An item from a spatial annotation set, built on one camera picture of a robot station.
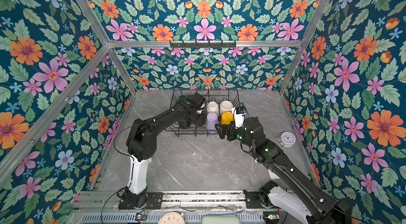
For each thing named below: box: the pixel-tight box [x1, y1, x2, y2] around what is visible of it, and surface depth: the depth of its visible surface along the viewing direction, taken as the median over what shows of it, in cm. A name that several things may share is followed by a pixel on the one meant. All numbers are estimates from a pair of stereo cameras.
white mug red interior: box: [219, 97, 234, 116], surface depth 100 cm
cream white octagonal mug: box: [206, 97, 220, 116], surface depth 96 cm
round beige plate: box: [157, 211, 185, 224], surface depth 69 cm
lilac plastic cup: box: [206, 112, 219, 134], surface depth 89 cm
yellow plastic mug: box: [220, 110, 234, 125], surface depth 92 cm
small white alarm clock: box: [278, 131, 297, 148], surface depth 92 cm
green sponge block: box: [201, 215, 241, 224], surface depth 68 cm
